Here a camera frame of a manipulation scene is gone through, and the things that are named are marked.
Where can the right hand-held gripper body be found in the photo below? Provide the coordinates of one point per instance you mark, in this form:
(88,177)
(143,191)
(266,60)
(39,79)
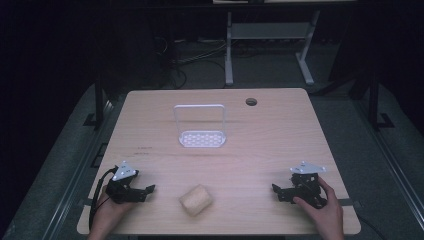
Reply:
(306,188)

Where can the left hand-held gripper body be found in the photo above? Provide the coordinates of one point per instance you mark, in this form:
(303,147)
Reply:
(125,193)

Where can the beige sponge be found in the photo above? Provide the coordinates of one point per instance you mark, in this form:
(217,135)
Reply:
(195,200)

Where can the clear plastic container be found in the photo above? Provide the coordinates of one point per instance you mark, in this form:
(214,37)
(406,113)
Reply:
(202,139)

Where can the person's left hand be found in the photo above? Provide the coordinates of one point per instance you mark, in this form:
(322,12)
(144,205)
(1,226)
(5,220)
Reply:
(106,213)

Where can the person's right hand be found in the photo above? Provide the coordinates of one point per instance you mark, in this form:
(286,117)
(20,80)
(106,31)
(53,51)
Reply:
(331,213)

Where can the dark table grommet hole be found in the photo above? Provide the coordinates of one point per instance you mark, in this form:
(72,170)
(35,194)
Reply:
(251,102)

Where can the white metal stand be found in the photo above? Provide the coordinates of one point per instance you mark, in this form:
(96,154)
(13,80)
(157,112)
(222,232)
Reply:
(228,66)

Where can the aluminium floor rail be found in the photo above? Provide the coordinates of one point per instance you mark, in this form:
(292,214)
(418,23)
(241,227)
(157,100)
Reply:
(393,160)
(78,173)

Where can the black metal post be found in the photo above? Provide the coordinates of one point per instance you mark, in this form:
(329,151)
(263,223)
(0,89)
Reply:
(98,100)
(373,100)

